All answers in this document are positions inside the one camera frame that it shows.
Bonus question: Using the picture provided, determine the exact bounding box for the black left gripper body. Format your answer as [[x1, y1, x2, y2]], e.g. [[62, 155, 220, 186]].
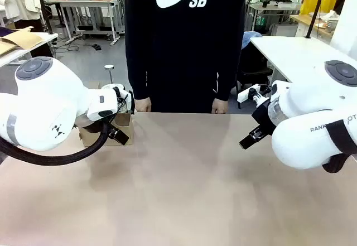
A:
[[80, 116, 114, 135]]

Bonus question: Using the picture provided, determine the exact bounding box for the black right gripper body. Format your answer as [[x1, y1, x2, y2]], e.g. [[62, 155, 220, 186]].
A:
[[252, 100, 277, 137]]

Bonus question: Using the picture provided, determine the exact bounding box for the person's left black-sleeved forearm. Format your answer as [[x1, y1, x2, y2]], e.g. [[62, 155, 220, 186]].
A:
[[213, 45, 243, 102]]

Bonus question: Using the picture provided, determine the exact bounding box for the person's right black-sleeved forearm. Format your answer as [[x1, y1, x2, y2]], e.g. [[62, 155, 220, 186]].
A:
[[125, 45, 152, 102]]

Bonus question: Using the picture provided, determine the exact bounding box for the person's right hand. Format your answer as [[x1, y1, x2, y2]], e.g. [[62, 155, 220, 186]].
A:
[[135, 97, 153, 114]]

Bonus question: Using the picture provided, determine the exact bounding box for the person's left hand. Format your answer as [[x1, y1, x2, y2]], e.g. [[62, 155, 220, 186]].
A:
[[211, 98, 230, 115]]

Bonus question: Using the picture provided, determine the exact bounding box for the small brown cardboard box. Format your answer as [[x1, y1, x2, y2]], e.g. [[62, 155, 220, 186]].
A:
[[78, 81, 135, 147]]

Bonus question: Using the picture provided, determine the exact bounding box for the white power strip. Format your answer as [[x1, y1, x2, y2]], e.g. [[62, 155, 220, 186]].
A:
[[237, 85, 262, 104]]

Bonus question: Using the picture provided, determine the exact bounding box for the black chair under table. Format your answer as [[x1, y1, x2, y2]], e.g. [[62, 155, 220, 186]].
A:
[[238, 47, 276, 90]]

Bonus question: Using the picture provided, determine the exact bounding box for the thin stand with round disc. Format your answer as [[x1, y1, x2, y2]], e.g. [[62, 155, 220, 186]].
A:
[[104, 64, 115, 86]]

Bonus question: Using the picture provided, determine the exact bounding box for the large white table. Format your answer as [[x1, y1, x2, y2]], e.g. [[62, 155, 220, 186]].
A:
[[249, 35, 335, 86]]

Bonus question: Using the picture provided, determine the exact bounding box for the blue cloth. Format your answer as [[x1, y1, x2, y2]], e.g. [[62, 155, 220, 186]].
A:
[[242, 31, 263, 50]]

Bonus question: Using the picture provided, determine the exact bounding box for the wooden top table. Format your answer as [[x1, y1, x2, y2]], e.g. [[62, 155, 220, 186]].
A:
[[289, 13, 335, 39]]

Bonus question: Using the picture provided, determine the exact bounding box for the person's black hoodie torso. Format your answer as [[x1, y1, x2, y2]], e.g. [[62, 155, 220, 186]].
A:
[[124, 0, 249, 114]]

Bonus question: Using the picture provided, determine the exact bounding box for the open brown cardboard box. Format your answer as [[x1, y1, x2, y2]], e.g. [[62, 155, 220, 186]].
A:
[[0, 26, 45, 56]]

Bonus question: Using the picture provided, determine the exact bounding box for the grey workbench with robots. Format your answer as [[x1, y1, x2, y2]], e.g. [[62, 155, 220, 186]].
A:
[[247, 2, 303, 32]]

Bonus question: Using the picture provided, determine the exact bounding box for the black tripod pole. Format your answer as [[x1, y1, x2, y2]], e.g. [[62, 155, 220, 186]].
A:
[[305, 0, 327, 40]]

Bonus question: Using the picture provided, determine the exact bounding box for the white-legged workbench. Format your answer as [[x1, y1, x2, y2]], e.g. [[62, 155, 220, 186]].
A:
[[44, 0, 125, 46]]

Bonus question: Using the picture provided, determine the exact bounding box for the black stand pole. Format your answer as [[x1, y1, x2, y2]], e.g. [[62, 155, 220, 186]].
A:
[[33, 0, 54, 35]]

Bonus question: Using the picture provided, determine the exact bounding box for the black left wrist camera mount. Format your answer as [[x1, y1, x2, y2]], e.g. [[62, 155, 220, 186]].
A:
[[112, 86, 137, 115]]

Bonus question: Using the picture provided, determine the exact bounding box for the black sleeved left arm cable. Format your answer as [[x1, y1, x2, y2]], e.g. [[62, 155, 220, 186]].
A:
[[0, 122, 112, 166]]

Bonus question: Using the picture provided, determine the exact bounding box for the black strap on right arm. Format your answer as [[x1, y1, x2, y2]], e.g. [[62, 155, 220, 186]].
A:
[[325, 119, 357, 157]]

